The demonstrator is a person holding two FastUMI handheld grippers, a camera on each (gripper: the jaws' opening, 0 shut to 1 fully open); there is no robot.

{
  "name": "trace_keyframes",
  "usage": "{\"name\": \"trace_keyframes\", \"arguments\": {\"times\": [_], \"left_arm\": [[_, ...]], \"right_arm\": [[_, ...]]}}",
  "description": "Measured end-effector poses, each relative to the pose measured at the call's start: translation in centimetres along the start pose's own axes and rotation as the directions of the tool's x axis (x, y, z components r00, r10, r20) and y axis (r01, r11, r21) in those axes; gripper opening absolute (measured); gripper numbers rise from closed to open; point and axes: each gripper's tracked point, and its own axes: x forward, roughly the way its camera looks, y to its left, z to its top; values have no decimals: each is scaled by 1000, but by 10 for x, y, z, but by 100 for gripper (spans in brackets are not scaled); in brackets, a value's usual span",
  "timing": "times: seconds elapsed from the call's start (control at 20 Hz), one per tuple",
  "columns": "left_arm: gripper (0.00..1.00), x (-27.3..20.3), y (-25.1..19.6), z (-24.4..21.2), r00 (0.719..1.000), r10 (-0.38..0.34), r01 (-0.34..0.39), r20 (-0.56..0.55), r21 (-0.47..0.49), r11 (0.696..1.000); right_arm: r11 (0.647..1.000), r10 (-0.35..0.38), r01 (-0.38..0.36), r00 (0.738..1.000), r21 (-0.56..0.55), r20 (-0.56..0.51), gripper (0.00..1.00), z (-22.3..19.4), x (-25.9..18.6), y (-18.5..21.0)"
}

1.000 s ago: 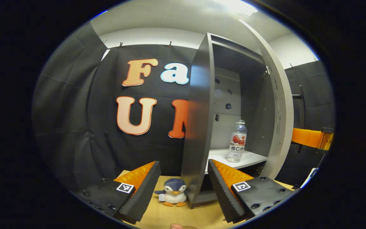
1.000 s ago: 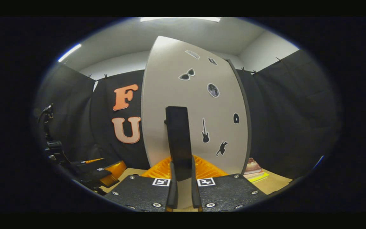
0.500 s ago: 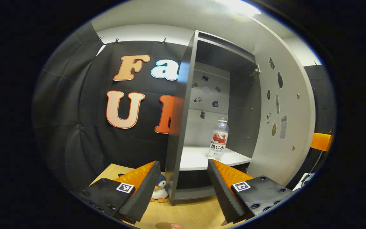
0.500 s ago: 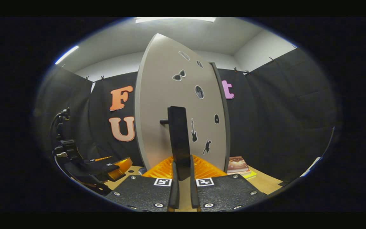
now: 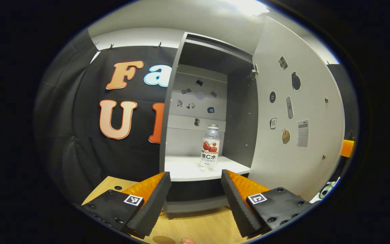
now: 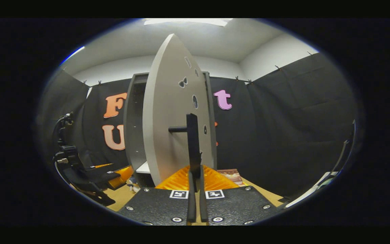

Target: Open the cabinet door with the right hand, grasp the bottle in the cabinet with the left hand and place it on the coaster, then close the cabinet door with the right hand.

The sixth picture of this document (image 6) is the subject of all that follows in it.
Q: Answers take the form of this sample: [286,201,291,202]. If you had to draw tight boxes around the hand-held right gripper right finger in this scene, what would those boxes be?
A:
[199,165,284,226]

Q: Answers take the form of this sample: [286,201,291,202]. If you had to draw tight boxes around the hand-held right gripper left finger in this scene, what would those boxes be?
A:
[118,165,197,226]

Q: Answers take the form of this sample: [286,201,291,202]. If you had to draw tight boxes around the dark grey cabinet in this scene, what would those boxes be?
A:
[123,71,217,187]

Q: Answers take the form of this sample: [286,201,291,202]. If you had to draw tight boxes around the beige cabinet door black handle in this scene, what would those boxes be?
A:
[143,33,217,186]

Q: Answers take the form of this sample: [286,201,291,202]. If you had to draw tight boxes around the penguin plush toy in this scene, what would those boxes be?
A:
[127,176,140,194]

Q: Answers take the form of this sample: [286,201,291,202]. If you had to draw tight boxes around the brown cover book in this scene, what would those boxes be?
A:
[217,168,244,186]

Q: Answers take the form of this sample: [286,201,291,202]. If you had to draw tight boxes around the dark monitor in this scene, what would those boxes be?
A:
[285,120,356,209]

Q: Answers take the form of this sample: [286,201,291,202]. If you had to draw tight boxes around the ceiling light strip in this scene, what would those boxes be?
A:
[62,46,86,64]

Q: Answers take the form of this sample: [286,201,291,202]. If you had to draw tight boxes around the black backdrop cloth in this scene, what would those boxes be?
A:
[38,53,358,204]

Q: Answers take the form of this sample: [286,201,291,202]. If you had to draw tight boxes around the rectangular ceiling light panel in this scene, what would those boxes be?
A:
[144,18,233,27]

